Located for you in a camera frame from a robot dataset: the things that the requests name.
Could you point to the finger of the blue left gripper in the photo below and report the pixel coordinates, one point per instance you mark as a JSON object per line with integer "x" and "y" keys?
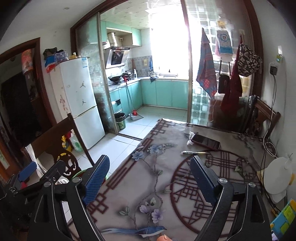
{"x": 27, "y": 172}

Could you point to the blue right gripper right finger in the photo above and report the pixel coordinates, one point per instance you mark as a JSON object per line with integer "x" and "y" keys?
{"x": 206, "y": 179}

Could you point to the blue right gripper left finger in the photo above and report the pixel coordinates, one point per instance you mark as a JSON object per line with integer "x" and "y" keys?
{"x": 93, "y": 178}

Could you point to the black kitchen trash bin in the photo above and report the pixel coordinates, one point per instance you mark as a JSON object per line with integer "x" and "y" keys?
{"x": 120, "y": 120}

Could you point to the teal kitchen cabinets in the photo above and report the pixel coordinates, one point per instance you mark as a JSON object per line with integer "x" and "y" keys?
{"x": 165, "y": 93}

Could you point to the person's right hand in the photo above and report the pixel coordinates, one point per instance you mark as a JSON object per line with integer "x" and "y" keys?
{"x": 164, "y": 238}

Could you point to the red bin with green rim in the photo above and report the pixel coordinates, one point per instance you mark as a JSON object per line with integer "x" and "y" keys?
{"x": 80, "y": 174}

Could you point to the dark wooden chair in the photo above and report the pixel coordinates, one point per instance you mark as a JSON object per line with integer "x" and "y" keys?
{"x": 51, "y": 141}

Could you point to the red black smartphone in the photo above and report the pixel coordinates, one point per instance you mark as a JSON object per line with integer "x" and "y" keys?
{"x": 206, "y": 142}

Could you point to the silver pen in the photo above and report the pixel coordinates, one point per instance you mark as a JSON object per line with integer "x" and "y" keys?
{"x": 186, "y": 152}

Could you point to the white tissue scrap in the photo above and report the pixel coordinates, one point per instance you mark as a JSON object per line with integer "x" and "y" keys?
{"x": 190, "y": 136}

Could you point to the red mop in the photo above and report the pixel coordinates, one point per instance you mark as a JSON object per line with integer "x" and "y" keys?
{"x": 134, "y": 116}

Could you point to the red hanging garment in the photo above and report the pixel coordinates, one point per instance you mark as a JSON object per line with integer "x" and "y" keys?
{"x": 230, "y": 101}

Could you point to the blue green toy box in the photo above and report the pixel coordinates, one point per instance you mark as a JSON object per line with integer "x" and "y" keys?
{"x": 283, "y": 222}

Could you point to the wooden chair far side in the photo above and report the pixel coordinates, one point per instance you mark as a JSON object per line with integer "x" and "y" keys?
{"x": 257, "y": 113}

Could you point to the white refrigerator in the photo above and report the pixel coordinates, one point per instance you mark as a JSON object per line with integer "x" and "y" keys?
{"x": 74, "y": 94}

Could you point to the plaid hanging cloth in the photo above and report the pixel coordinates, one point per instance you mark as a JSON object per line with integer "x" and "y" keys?
{"x": 206, "y": 76}

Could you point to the black wok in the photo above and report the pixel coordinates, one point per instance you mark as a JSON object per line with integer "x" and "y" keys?
{"x": 115, "y": 79}

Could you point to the black white patterned bag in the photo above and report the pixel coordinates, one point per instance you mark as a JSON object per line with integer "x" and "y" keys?
{"x": 248, "y": 61}

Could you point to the range hood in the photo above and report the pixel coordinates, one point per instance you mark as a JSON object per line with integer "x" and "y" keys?
{"x": 115, "y": 56}

